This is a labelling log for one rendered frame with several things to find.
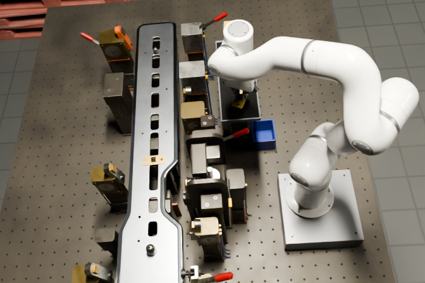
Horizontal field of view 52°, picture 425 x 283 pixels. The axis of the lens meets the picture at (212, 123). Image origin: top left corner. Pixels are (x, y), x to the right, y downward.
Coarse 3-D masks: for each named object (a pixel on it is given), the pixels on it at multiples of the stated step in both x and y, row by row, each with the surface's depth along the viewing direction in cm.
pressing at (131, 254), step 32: (160, 32) 198; (160, 64) 188; (160, 96) 180; (160, 128) 172; (128, 192) 159; (160, 192) 158; (128, 224) 153; (160, 224) 152; (128, 256) 147; (160, 256) 146
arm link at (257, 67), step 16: (224, 48) 123; (272, 48) 113; (288, 48) 110; (304, 48) 106; (208, 64) 124; (224, 64) 119; (240, 64) 116; (256, 64) 115; (272, 64) 115; (288, 64) 110; (240, 80) 120
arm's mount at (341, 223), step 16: (288, 176) 179; (336, 176) 177; (336, 192) 174; (352, 192) 173; (288, 208) 172; (336, 208) 171; (352, 208) 170; (288, 224) 169; (304, 224) 169; (320, 224) 168; (336, 224) 167; (352, 224) 167; (288, 240) 166; (304, 240) 165; (320, 240) 165; (336, 240) 164; (352, 240) 164
